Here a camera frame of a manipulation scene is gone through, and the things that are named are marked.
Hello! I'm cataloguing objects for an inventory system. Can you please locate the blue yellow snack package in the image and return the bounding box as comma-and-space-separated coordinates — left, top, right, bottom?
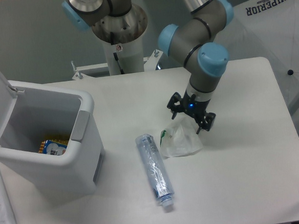
38, 134, 70, 156

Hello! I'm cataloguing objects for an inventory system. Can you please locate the white Superior umbrella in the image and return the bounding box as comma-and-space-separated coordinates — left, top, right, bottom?
214, 0, 299, 105

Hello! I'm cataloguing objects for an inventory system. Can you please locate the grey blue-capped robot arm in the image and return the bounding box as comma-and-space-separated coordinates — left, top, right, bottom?
62, 0, 233, 130

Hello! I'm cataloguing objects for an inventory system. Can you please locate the white metal base frame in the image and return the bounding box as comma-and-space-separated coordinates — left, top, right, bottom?
70, 48, 167, 81

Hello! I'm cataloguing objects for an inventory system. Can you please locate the clear plastic water bottle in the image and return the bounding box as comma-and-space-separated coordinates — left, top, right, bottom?
135, 133, 174, 212

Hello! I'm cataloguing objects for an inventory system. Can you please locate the white plastic bag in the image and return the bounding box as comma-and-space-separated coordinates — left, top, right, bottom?
160, 116, 203, 158

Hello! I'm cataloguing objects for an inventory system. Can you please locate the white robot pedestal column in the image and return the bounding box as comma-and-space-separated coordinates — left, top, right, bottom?
90, 2, 152, 77

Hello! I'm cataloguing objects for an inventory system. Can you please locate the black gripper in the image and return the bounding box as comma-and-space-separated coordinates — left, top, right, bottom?
166, 92, 216, 134

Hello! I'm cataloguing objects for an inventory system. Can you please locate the white trash can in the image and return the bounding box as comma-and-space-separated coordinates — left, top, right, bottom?
0, 80, 103, 194

